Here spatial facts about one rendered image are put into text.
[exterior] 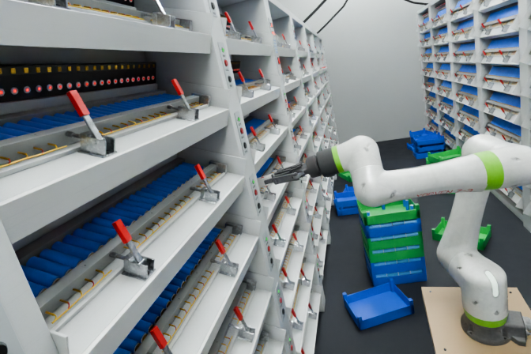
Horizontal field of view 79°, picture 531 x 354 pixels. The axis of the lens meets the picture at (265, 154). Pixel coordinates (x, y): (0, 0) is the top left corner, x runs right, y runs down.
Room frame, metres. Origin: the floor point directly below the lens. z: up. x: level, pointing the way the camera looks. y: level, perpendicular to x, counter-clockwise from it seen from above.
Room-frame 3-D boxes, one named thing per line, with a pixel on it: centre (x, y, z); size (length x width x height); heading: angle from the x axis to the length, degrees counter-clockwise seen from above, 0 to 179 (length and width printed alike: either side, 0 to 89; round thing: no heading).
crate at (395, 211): (1.72, -0.62, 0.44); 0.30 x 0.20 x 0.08; 82
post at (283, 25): (2.27, -0.26, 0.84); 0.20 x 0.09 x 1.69; 73
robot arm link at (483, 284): (0.92, -0.62, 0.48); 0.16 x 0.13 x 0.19; 175
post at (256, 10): (1.60, -0.05, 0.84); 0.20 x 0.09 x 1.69; 73
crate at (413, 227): (1.72, -0.62, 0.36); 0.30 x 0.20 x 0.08; 82
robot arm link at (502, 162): (0.89, -0.70, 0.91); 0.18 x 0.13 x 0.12; 85
